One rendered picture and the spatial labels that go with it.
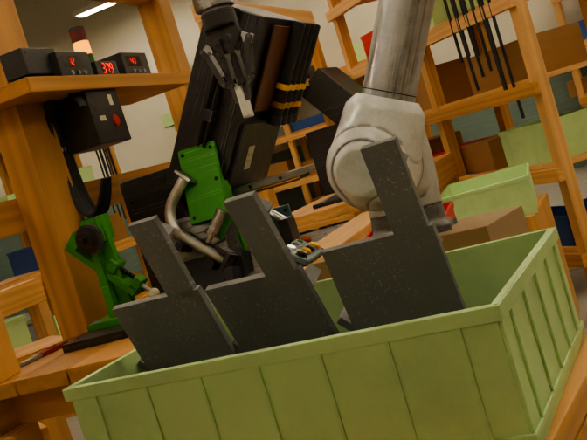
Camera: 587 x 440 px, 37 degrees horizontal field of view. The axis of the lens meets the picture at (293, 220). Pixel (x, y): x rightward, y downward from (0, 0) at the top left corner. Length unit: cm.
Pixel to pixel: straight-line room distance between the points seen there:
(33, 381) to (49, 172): 63
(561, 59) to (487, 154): 78
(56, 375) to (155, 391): 82
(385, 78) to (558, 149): 320
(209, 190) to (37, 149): 46
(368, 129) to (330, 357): 62
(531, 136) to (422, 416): 400
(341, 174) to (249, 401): 57
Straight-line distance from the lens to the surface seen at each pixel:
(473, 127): 1136
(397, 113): 159
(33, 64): 239
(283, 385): 108
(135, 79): 270
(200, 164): 243
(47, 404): 213
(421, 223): 108
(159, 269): 123
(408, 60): 162
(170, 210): 242
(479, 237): 167
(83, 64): 254
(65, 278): 238
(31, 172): 238
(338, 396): 106
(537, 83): 474
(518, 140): 506
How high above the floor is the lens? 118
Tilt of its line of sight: 4 degrees down
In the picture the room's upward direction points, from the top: 17 degrees counter-clockwise
